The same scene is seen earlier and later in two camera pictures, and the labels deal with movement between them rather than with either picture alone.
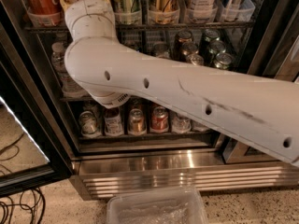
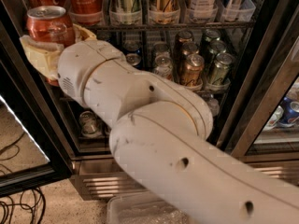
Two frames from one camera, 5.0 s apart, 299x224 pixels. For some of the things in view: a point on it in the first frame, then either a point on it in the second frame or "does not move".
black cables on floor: x=6 y=204 does not move
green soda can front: x=222 y=60 does not move
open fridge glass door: x=35 y=152 does not move
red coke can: x=43 y=4 to x=52 y=24
